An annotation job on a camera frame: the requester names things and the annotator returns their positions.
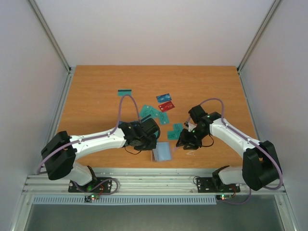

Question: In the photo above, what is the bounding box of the grey slotted cable duct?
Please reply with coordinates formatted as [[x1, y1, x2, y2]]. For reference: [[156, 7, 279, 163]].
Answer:
[[33, 195, 217, 205]]

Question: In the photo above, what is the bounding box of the teal VIP card right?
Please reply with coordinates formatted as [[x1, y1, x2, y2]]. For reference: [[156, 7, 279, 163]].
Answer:
[[173, 123, 183, 140]]

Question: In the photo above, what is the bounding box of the teal card with magnetic stripe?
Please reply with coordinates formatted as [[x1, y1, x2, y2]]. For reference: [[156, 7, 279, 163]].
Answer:
[[117, 89, 132, 97]]

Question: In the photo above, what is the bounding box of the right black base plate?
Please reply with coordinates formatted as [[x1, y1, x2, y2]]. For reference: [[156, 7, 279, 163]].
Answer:
[[192, 176, 241, 193]]

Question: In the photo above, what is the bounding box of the circuit board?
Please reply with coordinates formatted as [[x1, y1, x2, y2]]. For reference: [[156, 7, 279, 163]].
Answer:
[[216, 194, 235, 201], [84, 194, 100, 203]]

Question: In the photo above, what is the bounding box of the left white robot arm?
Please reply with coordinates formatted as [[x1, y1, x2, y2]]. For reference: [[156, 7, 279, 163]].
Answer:
[[41, 118, 160, 192]]

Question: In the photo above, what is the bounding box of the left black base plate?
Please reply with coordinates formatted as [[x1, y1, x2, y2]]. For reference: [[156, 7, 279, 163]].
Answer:
[[68, 177, 112, 193]]

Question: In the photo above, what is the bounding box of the blue card top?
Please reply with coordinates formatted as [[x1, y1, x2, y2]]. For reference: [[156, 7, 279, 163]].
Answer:
[[156, 93, 172, 103]]

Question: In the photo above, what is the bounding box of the aluminium frame post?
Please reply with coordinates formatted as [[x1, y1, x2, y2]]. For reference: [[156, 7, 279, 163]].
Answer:
[[28, 0, 73, 73], [236, 0, 282, 73]]

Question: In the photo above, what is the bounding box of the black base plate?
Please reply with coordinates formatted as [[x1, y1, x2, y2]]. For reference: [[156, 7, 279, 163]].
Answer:
[[68, 177, 112, 193], [192, 176, 241, 193]]

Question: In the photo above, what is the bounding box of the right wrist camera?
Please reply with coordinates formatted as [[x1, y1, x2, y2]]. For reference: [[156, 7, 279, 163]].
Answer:
[[184, 122, 196, 131]]

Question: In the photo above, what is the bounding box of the aluminium front rail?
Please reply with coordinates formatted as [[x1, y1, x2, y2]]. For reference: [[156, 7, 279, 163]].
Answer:
[[23, 167, 256, 196]]

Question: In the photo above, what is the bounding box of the teal VIP card centre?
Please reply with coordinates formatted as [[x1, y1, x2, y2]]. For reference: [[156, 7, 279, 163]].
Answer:
[[158, 112, 169, 125]]

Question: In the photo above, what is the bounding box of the left aluminium frame post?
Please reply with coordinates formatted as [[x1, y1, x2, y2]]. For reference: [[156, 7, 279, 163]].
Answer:
[[28, 0, 73, 73]]

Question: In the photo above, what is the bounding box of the teal card under right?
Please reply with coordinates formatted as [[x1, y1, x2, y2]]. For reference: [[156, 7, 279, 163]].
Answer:
[[167, 131, 180, 140]]

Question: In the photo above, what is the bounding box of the teal card upper left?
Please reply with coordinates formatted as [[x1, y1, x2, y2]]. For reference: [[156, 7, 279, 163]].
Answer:
[[140, 104, 159, 118]]

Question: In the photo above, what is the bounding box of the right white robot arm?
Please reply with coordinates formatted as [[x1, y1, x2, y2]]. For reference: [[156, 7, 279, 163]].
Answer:
[[176, 105, 283, 191]]

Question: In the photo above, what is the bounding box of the teal vip card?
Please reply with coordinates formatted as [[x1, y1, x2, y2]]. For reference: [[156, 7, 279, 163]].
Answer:
[[173, 123, 183, 140], [158, 112, 169, 125]]

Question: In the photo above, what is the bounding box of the red card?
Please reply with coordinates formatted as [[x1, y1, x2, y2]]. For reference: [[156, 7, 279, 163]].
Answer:
[[158, 101, 175, 113]]

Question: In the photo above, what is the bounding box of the left circuit board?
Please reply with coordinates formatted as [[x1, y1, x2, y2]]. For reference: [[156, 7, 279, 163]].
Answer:
[[84, 194, 100, 203]]

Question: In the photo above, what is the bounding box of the right circuit board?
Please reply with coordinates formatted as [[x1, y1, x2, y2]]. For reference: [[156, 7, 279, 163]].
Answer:
[[216, 194, 235, 201]]

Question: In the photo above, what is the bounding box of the right aluminium frame post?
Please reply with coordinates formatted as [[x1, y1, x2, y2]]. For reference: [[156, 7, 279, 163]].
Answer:
[[236, 0, 282, 73]]

